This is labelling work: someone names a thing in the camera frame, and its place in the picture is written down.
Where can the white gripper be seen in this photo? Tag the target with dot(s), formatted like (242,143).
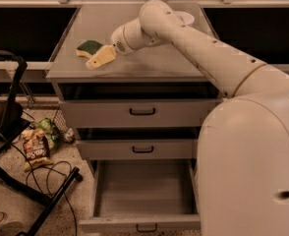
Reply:
(118,42)

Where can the green and yellow sponge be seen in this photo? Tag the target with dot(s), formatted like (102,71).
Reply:
(88,48)

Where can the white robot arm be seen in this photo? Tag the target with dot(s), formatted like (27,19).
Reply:
(243,147)

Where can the grey metal drawer cabinet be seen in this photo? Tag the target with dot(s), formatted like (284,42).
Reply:
(149,74)

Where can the grey top drawer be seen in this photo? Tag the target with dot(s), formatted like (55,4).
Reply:
(136,113)

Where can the grey middle drawer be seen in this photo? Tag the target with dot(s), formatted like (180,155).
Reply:
(138,149)

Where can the grey open bottom drawer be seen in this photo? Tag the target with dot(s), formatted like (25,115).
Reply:
(143,196)

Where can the white ceramic bowl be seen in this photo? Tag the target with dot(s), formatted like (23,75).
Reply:
(185,17)

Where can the green snack bag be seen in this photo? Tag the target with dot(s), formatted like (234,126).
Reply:
(51,133)

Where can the brown snack bag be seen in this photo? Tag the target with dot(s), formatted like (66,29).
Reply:
(36,149)

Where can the black metal stand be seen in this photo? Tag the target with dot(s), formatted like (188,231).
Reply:
(11,125)

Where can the wire basket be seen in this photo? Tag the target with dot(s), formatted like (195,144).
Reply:
(67,133)

